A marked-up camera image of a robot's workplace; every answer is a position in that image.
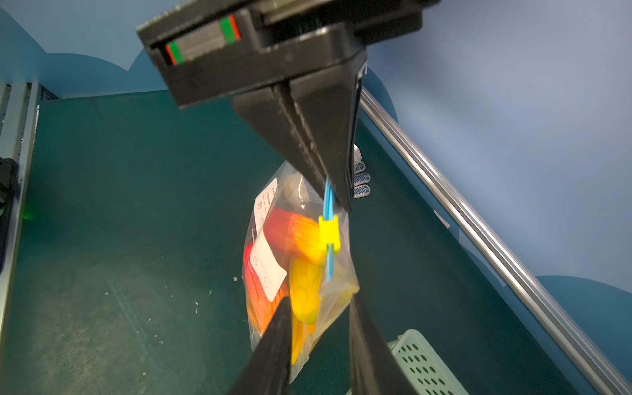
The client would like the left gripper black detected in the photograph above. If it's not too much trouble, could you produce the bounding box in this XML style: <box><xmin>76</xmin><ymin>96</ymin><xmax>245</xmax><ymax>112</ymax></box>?
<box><xmin>137</xmin><ymin>1</ymin><xmax>435</xmax><ymax>212</ymax></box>

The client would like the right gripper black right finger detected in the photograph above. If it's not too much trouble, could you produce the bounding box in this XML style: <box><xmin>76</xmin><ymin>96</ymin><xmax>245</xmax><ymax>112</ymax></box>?
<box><xmin>349</xmin><ymin>294</ymin><xmax>417</xmax><ymax>394</ymax></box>

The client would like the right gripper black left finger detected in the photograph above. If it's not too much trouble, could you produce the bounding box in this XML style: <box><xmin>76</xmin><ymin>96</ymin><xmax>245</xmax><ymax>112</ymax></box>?
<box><xmin>228</xmin><ymin>297</ymin><xmax>292</xmax><ymax>395</ymax></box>

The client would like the clear zip-top bag blue zipper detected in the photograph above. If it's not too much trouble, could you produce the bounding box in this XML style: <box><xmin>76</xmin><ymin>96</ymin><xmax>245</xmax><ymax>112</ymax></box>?
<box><xmin>243</xmin><ymin>162</ymin><xmax>360</xmax><ymax>380</ymax></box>

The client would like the red orange mango top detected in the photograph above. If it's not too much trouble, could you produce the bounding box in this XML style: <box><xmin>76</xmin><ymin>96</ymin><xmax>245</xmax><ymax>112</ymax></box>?
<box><xmin>263</xmin><ymin>208</ymin><xmax>326</xmax><ymax>266</ymax></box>

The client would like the yellow orange mango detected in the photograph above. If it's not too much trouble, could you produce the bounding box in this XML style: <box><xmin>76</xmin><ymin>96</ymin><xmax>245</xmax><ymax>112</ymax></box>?
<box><xmin>291</xmin><ymin>315</ymin><xmax>316</xmax><ymax>365</ymax></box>

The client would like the red yellow mango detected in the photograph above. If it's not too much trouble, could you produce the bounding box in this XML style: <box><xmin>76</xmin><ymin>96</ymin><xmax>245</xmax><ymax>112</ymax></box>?
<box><xmin>243</xmin><ymin>243</ymin><xmax>290</xmax><ymax>335</ymax></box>

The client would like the pale green perforated plastic basket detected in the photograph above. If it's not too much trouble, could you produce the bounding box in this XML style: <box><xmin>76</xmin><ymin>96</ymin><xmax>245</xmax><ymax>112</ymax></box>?
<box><xmin>382</xmin><ymin>329</ymin><xmax>467</xmax><ymax>394</ymax></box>

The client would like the blue dotted work glove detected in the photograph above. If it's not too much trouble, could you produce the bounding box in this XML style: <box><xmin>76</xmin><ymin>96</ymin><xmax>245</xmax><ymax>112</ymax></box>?
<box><xmin>353</xmin><ymin>145</ymin><xmax>371</xmax><ymax>199</ymax></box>

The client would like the aluminium frame back bar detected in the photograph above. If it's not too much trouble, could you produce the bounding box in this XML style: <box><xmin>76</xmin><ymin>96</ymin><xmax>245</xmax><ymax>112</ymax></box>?
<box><xmin>360</xmin><ymin>90</ymin><xmax>631</xmax><ymax>394</ymax></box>

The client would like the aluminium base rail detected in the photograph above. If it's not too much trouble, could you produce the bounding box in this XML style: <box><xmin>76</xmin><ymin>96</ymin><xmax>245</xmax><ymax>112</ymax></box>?
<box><xmin>1</xmin><ymin>81</ymin><xmax>57</xmax><ymax>332</ymax></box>

